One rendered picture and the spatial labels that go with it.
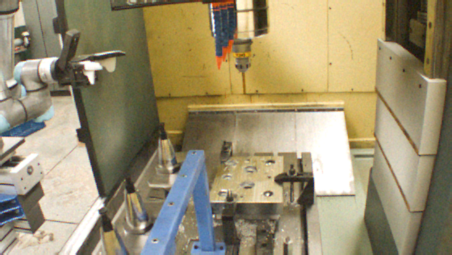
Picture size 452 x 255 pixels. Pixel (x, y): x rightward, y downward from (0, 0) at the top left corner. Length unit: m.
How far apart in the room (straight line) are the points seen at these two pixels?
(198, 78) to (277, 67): 0.45
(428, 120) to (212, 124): 1.47
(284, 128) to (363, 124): 0.48
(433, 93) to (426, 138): 0.11
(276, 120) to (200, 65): 0.52
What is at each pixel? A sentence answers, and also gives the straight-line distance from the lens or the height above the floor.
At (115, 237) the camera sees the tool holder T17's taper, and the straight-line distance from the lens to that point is 0.62.
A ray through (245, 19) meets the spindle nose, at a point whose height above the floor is 1.53.
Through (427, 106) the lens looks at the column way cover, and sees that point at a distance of 0.87.
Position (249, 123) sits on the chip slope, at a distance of 2.10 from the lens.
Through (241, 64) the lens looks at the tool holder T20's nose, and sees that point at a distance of 1.01.
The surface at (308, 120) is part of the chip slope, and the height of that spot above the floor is 0.82.
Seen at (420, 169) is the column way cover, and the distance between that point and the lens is 0.95.
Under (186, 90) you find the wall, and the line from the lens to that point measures 2.18.
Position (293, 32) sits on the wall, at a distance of 2.03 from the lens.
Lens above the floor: 1.65
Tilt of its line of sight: 24 degrees down
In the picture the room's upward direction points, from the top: 5 degrees counter-clockwise
